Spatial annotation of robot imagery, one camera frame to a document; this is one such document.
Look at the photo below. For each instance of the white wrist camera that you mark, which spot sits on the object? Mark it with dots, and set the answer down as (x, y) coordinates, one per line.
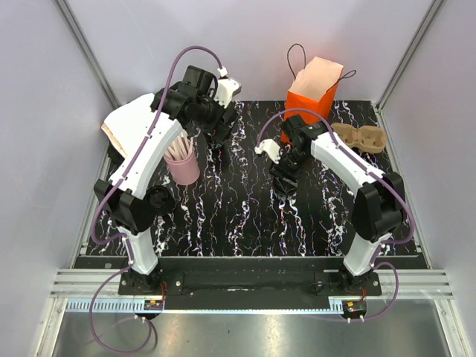
(226, 88)
(270, 148)

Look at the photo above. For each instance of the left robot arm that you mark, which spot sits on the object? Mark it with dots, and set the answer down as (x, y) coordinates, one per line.
(200, 97)

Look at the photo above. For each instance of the black cup lid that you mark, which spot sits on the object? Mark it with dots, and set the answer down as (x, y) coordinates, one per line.
(160, 198)

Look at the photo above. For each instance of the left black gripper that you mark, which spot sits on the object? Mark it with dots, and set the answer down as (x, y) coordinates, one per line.
(217, 127)

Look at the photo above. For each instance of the black coffee cup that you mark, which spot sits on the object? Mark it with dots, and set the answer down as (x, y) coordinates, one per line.
(215, 142)
(284, 188)

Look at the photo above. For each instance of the pink straw holder cup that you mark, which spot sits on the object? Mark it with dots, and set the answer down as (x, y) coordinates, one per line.
(184, 172)

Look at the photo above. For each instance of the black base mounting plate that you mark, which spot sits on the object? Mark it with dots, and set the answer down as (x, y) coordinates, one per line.
(249, 284)

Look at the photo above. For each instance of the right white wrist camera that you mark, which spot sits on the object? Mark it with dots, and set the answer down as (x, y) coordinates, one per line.
(270, 148)

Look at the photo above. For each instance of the white napkin stack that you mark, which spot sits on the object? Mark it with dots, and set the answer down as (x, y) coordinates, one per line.
(126, 126)

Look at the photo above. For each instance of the bottom pulp cup carrier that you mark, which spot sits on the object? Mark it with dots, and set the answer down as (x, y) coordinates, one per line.
(370, 139)

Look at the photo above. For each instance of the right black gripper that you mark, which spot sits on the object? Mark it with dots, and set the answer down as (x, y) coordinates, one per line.
(279, 170)

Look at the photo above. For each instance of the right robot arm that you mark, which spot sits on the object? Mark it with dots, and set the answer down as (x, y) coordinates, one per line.
(379, 206)

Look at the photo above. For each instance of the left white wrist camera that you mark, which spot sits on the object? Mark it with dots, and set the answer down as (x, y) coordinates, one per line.
(226, 88)

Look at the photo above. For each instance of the black round napkin base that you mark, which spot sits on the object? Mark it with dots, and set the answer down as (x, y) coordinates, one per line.
(115, 157)

